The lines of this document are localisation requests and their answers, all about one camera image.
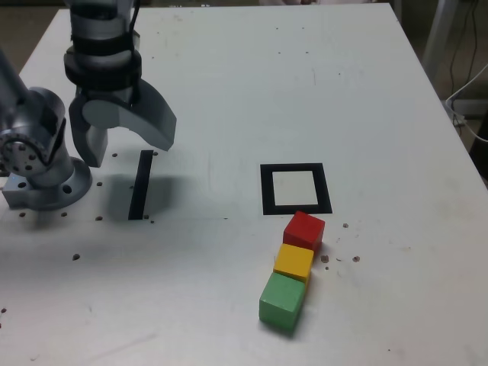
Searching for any white stand leg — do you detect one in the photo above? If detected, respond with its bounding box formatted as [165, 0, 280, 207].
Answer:
[421, 0, 470, 88]

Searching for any yellow cube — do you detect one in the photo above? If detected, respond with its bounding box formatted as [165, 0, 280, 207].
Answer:
[273, 242, 315, 285]

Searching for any red cube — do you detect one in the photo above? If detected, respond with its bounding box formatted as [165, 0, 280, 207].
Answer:
[283, 210, 326, 252]

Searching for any black tape strip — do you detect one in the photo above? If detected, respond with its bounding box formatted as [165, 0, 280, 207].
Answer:
[127, 149, 154, 221]

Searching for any green cube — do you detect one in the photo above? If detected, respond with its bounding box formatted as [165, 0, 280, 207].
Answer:
[258, 271, 307, 332]

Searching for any black tape square outline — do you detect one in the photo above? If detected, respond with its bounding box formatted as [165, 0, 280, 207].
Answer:
[259, 162, 333, 217]

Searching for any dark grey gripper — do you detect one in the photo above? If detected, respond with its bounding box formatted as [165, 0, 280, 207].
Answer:
[69, 78, 178, 169]

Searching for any black cable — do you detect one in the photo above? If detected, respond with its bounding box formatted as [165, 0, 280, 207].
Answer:
[449, 0, 480, 93]

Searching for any white cable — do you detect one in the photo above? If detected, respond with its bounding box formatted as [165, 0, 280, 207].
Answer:
[444, 63, 488, 144]

